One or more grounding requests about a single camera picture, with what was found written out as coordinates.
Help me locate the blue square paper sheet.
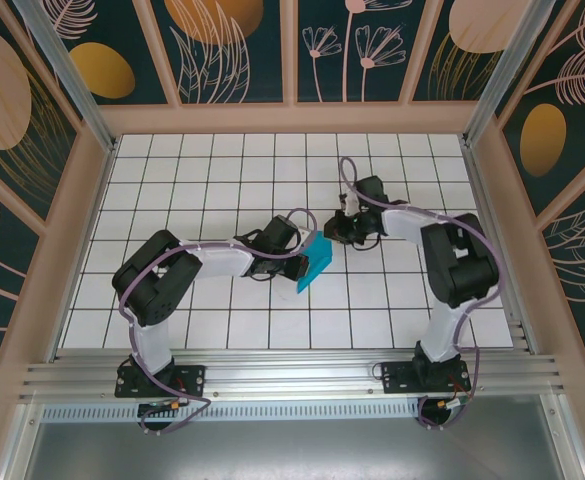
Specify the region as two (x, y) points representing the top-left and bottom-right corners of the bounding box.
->
(295, 229), (335, 295)

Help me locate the aluminium mounting rail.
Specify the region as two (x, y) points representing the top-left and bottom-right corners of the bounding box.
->
(19, 348), (568, 401)

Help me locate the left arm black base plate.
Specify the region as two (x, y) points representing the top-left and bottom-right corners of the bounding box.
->
(115, 364), (208, 399)

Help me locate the aluminium frame post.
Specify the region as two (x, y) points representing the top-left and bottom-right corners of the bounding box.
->
(461, 0), (558, 149)
(12, 0), (119, 154)

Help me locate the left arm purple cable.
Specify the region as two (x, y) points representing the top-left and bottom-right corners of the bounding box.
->
(118, 207), (319, 436)

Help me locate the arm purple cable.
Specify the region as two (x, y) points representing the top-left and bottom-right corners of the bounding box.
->
(118, 207), (319, 436)
(339, 157), (503, 432)

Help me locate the slotted grey cable duct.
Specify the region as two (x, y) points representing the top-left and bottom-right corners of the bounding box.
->
(41, 402), (423, 422)

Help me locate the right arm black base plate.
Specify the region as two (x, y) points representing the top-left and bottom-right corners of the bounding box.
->
(380, 360), (473, 396)

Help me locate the small circuit board with wires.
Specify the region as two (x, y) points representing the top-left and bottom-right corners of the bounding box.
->
(138, 398), (193, 417)
(419, 397), (473, 416)

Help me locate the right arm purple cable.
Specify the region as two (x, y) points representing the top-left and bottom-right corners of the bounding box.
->
(339, 157), (503, 432)

